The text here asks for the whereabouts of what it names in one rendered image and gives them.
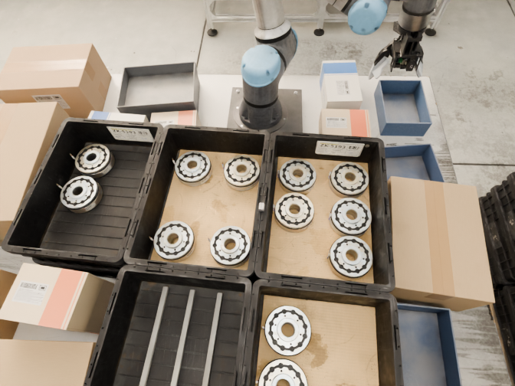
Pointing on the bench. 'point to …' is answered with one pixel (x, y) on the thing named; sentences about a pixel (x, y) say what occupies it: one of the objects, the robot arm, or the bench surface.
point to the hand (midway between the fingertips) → (393, 76)
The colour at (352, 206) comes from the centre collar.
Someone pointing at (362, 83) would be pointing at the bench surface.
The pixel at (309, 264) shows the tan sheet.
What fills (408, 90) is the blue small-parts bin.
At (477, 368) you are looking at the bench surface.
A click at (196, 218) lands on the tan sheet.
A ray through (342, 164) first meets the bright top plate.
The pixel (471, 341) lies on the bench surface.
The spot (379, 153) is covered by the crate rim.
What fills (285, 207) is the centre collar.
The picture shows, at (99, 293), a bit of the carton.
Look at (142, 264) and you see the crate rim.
